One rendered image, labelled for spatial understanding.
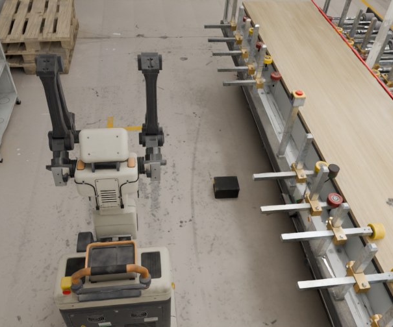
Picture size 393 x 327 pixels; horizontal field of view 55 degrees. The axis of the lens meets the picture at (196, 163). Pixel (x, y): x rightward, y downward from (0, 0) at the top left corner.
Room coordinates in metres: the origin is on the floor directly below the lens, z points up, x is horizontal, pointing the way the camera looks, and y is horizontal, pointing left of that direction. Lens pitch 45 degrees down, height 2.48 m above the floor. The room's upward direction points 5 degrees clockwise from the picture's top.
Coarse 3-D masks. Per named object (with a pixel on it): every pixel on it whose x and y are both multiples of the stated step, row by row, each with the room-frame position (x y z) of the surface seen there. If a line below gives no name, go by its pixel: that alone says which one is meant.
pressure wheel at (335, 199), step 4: (328, 196) 1.39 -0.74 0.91; (332, 196) 1.39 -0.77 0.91; (336, 196) 1.39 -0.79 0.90; (340, 196) 1.39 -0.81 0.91; (328, 200) 1.36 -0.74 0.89; (332, 200) 1.36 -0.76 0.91; (336, 200) 1.36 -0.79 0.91; (340, 200) 1.36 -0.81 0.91; (332, 204) 1.34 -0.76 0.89; (336, 204) 1.34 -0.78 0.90
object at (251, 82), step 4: (228, 80) 2.55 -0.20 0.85; (232, 80) 2.56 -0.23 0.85; (236, 80) 2.56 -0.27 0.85; (240, 80) 2.56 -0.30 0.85; (244, 80) 2.57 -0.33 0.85; (248, 80) 2.57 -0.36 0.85; (252, 80) 2.58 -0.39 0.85; (264, 80) 2.59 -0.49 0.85; (268, 80) 2.60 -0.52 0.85; (272, 80) 2.60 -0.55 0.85; (224, 84) 2.52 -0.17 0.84; (228, 84) 2.52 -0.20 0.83; (232, 84) 2.53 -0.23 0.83; (236, 84) 2.54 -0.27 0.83; (240, 84) 2.54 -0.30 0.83; (244, 84) 2.55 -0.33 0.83; (248, 84) 2.55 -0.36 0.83; (252, 84) 2.56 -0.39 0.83; (264, 84) 2.58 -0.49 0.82; (268, 84) 2.58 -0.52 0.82; (272, 84) 2.59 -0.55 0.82; (276, 84) 2.59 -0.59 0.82
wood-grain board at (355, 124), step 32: (288, 32) 3.35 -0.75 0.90; (320, 32) 3.40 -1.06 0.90; (288, 64) 2.78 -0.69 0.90; (320, 64) 2.82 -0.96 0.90; (352, 64) 2.86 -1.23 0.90; (320, 96) 2.36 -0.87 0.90; (352, 96) 2.40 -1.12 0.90; (384, 96) 2.43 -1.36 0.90; (320, 128) 1.98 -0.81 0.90; (352, 128) 2.01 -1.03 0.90; (384, 128) 2.04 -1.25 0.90; (352, 160) 1.70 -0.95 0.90; (384, 160) 1.72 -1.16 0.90; (352, 192) 1.44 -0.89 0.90; (384, 192) 1.45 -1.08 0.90; (384, 224) 1.22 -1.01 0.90; (384, 256) 1.03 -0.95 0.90
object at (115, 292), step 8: (80, 280) 0.77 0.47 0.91; (144, 280) 0.80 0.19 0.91; (72, 288) 0.74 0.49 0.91; (80, 288) 0.75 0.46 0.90; (88, 288) 0.75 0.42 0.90; (96, 288) 0.75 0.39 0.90; (104, 288) 0.76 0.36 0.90; (112, 288) 0.76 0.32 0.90; (120, 288) 0.76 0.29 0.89; (128, 288) 0.77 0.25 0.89; (136, 288) 0.77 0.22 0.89; (80, 296) 0.69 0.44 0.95; (88, 296) 0.69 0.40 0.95; (96, 296) 0.69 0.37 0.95; (104, 296) 0.70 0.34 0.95; (112, 296) 0.70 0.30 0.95; (120, 296) 0.70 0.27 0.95; (128, 296) 0.71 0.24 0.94; (136, 296) 0.71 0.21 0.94
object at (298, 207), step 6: (288, 204) 1.34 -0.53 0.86; (294, 204) 1.35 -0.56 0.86; (300, 204) 1.35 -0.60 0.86; (306, 204) 1.35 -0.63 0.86; (324, 204) 1.36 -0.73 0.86; (264, 210) 1.29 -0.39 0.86; (270, 210) 1.29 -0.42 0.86; (276, 210) 1.30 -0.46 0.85; (282, 210) 1.31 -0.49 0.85; (288, 210) 1.31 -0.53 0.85; (294, 210) 1.32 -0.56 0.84; (300, 210) 1.33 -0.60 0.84; (306, 210) 1.33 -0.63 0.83
